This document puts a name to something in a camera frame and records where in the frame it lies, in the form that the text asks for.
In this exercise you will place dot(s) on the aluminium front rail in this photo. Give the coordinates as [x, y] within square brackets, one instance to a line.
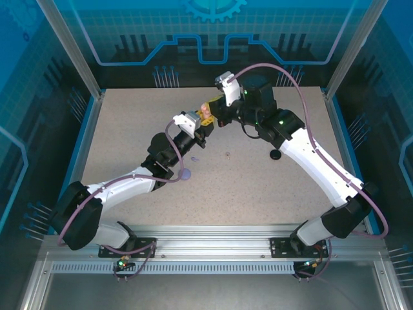
[213, 239]

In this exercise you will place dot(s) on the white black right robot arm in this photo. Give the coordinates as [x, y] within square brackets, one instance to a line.
[316, 168]

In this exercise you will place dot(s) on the aluminium frame post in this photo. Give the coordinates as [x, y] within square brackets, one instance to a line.
[75, 48]
[352, 48]

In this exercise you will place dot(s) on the aluminium lower frame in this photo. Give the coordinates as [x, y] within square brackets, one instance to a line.
[206, 290]

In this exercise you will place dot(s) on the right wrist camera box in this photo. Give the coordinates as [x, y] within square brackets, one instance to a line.
[230, 90]

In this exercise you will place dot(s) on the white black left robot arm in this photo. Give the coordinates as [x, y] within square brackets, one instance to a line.
[129, 184]

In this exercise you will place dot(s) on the black round charging case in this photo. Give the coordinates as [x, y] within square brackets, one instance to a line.
[275, 155]

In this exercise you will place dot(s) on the aluminium table side rail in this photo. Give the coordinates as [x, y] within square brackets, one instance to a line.
[340, 135]
[87, 135]

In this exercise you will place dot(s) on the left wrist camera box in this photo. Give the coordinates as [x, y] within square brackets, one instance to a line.
[187, 121]

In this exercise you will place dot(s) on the purple round charging case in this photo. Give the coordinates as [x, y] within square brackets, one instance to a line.
[187, 176]

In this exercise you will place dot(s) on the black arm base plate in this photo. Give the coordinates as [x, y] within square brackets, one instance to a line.
[109, 252]
[279, 248]

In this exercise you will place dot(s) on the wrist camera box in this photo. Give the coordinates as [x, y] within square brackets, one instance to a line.
[187, 121]
[230, 90]

